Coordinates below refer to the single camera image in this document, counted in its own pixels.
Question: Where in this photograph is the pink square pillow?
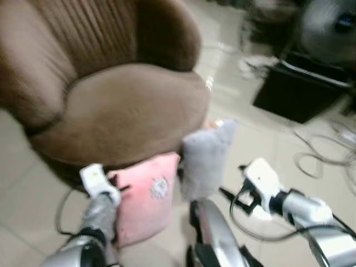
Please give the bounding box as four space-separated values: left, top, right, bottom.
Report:
108 152 182 249

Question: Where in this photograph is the grey plush pillow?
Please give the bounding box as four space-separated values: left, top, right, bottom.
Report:
180 118 238 202

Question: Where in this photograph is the brown fabric sofa chair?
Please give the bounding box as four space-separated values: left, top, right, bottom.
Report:
0 0 211 187

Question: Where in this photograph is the grey round floor fan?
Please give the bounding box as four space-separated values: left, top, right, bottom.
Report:
300 0 356 66

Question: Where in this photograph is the silver black robot leg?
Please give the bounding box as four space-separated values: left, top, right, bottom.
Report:
186 199 263 267

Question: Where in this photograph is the black box case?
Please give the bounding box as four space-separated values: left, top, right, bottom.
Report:
253 52 354 125

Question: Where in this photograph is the white crumpled item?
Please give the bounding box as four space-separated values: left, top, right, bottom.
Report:
239 54 279 79

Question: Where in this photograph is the dark blurred bundle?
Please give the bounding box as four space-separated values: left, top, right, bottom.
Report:
244 0 305 55

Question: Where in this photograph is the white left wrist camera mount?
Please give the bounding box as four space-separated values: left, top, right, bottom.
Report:
79 163 122 207

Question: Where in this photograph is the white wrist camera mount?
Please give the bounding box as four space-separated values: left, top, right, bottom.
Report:
79 163 122 207
243 158 285 215

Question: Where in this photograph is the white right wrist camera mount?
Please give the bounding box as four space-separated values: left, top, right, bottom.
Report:
243 158 285 215

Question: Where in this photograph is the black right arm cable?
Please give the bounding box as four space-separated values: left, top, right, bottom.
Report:
229 191 356 243

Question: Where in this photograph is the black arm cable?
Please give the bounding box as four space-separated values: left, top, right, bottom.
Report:
55 188 85 238
229 191 356 243

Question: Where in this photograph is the grey floor cable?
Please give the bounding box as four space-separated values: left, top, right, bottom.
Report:
293 123 356 180

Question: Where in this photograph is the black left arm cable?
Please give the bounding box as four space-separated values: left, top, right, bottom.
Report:
55 188 85 238

